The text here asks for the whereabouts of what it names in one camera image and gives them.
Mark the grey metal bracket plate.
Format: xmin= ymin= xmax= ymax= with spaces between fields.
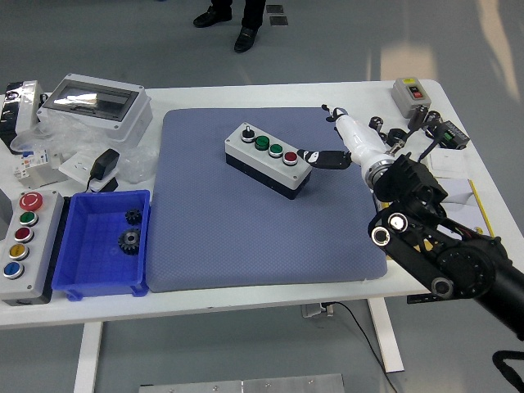
xmin=30 ymin=153 xmax=69 ymax=192

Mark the black module with green terminal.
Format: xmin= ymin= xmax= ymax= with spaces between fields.
xmin=433 ymin=120 xmax=471 ymax=151

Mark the silver metal plate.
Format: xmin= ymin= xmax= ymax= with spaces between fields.
xmin=138 ymin=373 xmax=346 ymax=393

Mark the blue-grey mat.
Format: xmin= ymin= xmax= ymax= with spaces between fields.
xmin=145 ymin=106 xmax=389 ymax=294

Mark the white wall switch panel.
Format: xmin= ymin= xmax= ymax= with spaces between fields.
xmin=427 ymin=147 xmax=468 ymax=179

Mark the white circuit breaker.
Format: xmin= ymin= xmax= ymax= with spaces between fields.
xmin=11 ymin=147 xmax=52 ymax=179

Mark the blue plastic bin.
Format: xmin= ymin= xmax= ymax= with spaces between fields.
xmin=52 ymin=188 xmax=151 ymax=302

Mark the white wall socket panel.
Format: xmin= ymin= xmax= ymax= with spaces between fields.
xmin=58 ymin=150 xmax=103 ymax=183

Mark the black power adapter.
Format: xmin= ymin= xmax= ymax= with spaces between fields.
xmin=84 ymin=148 xmax=121 ymax=193

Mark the person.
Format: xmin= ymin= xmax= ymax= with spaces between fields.
xmin=192 ymin=0 xmax=267 ymax=53

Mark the yellow and white carton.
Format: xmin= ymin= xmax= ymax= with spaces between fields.
xmin=373 ymin=178 xmax=495 ymax=253

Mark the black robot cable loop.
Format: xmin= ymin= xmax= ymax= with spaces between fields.
xmin=490 ymin=350 xmax=524 ymax=393

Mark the grey four-button control box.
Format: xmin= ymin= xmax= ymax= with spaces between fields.
xmin=224 ymin=121 xmax=313 ymax=201

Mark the grey two-button switch box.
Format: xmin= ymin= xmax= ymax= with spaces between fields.
xmin=391 ymin=77 xmax=436 ymax=119

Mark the black cable under table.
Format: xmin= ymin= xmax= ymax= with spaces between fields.
xmin=325 ymin=301 xmax=400 ymax=393

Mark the clear plastic bag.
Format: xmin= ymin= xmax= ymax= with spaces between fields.
xmin=120 ymin=145 xmax=160 ymax=185
xmin=10 ymin=110 xmax=110 ymax=161

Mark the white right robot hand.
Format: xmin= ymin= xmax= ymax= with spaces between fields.
xmin=296 ymin=104 xmax=392 ymax=175

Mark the white table leg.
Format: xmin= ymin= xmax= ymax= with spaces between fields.
xmin=73 ymin=322 xmax=103 ymax=393
xmin=367 ymin=297 xmax=405 ymax=373

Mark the grey clear-lid distribution box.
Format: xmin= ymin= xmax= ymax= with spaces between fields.
xmin=36 ymin=73 xmax=153 ymax=152

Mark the large black gear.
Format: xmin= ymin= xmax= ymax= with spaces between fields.
xmin=117 ymin=228 xmax=142 ymax=257

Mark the grey box under table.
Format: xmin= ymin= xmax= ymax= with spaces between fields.
xmin=301 ymin=302 xmax=335 ymax=319

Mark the grey five-button control box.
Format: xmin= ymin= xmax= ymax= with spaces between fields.
xmin=0 ymin=190 xmax=66 ymax=307

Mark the black and white wrapped device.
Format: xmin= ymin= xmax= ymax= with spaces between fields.
xmin=0 ymin=80 xmax=46 ymax=155

